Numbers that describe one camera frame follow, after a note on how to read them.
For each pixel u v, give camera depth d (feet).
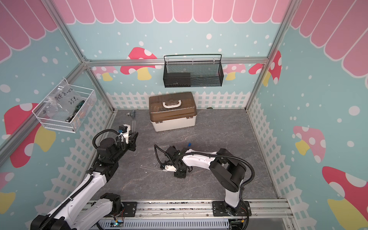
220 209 2.42
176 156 2.01
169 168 2.56
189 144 3.28
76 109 2.43
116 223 2.37
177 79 3.17
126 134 2.24
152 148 3.13
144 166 2.93
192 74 3.01
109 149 1.93
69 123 2.08
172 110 3.02
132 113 3.81
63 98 2.34
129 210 2.44
